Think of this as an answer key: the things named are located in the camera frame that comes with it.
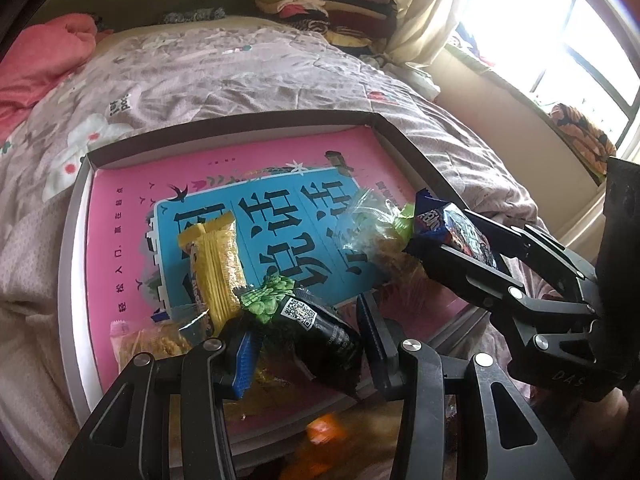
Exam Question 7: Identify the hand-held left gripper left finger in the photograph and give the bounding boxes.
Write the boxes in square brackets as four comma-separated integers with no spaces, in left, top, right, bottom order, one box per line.
[52,317,264,480]

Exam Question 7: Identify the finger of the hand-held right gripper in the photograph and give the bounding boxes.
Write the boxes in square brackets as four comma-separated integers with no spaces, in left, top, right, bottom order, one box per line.
[462,207,601,307]
[420,240,599,376]

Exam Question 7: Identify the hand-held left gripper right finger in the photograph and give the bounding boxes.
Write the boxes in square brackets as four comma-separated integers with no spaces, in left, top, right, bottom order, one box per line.
[356,294,576,480]

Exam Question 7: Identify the black green pea packet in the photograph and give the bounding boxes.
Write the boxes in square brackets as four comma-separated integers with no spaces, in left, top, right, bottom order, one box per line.
[240,272,363,398]

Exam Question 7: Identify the blue cookie packet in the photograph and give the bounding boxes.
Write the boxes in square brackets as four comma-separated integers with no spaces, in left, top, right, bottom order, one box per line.
[405,187,498,268]

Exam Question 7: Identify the clear yellow chips packet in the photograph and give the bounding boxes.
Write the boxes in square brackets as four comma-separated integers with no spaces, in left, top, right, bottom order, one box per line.
[110,317,211,363]

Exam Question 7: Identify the yellow snack packet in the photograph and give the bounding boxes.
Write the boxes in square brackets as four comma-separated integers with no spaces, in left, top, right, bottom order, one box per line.
[177,210,248,336]

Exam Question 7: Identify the clear greenish snack packet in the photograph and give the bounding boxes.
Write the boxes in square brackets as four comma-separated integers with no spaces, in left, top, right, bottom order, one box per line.
[334,187,426,288]

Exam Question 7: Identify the pink shallow box tray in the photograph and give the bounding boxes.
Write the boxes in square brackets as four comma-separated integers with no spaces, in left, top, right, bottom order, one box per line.
[59,109,541,461]

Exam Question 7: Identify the orange floral cloth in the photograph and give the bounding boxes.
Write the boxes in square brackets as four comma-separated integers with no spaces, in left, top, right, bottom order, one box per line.
[550,102,618,181]

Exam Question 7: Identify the pink book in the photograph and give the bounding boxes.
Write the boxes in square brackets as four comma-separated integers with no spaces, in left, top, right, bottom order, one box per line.
[85,125,471,436]

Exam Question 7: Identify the clothes on windowsill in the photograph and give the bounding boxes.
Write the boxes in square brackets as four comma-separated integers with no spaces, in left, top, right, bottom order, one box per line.
[450,30,496,68]

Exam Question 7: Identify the window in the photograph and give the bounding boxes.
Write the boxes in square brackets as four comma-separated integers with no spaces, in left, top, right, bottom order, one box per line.
[440,0,640,156]

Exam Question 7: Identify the cream curtain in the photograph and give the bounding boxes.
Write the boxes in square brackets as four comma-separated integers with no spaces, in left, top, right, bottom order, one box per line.
[385,0,463,68]

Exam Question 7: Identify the floral blanket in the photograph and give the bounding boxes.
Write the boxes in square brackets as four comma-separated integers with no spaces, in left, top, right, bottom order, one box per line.
[0,22,551,480]

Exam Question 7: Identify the pile of folded clothes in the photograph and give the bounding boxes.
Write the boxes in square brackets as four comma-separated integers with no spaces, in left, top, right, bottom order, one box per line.
[255,0,401,56]

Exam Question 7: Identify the dark patterned cloth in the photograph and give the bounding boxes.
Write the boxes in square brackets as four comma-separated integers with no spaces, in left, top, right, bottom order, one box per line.
[160,6,228,25]

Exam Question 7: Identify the pink quilt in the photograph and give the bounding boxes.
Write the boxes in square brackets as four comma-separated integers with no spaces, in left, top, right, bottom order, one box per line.
[0,12,113,138]

